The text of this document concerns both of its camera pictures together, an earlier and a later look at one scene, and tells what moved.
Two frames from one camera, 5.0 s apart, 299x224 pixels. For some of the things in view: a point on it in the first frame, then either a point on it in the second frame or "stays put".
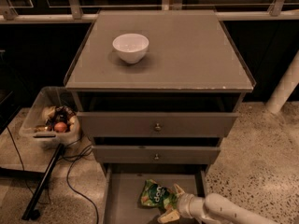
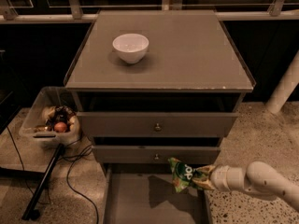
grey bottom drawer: x=121 y=187 stays put
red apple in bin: x=60 y=127 stays put
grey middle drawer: x=155 y=154 stays put
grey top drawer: x=158 y=124 stays put
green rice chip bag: x=158 y=196 → x=185 y=176
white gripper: x=184 y=204 → x=222 y=177
